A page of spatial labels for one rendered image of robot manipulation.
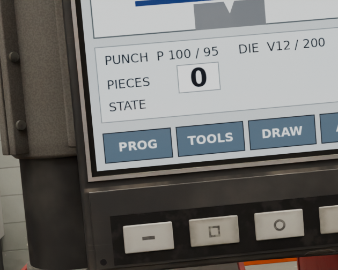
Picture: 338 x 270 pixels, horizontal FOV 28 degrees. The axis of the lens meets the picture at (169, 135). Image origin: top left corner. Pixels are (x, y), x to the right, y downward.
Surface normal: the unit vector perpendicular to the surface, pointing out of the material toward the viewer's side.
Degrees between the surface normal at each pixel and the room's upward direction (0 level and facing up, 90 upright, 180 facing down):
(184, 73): 90
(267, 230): 90
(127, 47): 90
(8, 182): 90
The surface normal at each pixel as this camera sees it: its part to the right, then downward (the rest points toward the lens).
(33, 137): -0.39, 0.10
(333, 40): 0.06, 0.07
